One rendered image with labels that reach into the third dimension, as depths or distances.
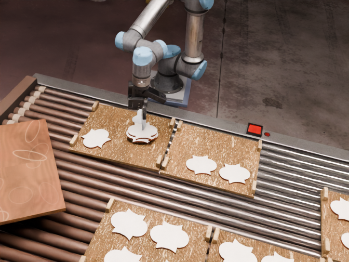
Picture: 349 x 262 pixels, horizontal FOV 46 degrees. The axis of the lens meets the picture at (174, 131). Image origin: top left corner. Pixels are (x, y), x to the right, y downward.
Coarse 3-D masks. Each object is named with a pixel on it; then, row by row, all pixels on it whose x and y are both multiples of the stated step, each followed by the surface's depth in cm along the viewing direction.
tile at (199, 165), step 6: (192, 156) 184; (198, 156) 184; (204, 156) 185; (186, 162) 181; (192, 162) 181; (198, 162) 182; (204, 162) 182; (210, 162) 182; (192, 168) 178; (198, 168) 179; (204, 168) 179; (210, 168) 179; (198, 174) 177; (210, 174) 177
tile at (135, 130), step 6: (132, 126) 190; (138, 126) 191; (150, 126) 192; (132, 132) 187; (138, 132) 188; (144, 132) 188; (150, 132) 189; (156, 132) 189; (138, 138) 185; (144, 138) 186; (150, 138) 185
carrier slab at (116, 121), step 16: (96, 112) 201; (112, 112) 202; (128, 112) 204; (96, 128) 192; (112, 128) 194; (160, 128) 197; (80, 144) 183; (112, 144) 186; (128, 144) 187; (144, 144) 188; (160, 144) 189; (112, 160) 179; (128, 160) 179; (144, 160) 180
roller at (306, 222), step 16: (64, 160) 180; (80, 160) 179; (128, 176) 176; (144, 176) 175; (192, 192) 173; (208, 192) 172; (240, 208) 170; (256, 208) 169; (272, 208) 170; (304, 224) 167; (320, 224) 166
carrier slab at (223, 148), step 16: (192, 128) 200; (176, 144) 190; (192, 144) 191; (208, 144) 193; (224, 144) 194; (240, 144) 195; (256, 144) 196; (176, 160) 182; (224, 160) 186; (240, 160) 187; (256, 160) 188; (176, 176) 175; (192, 176) 176; (208, 176) 177; (256, 176) 180; (240, 192) 172
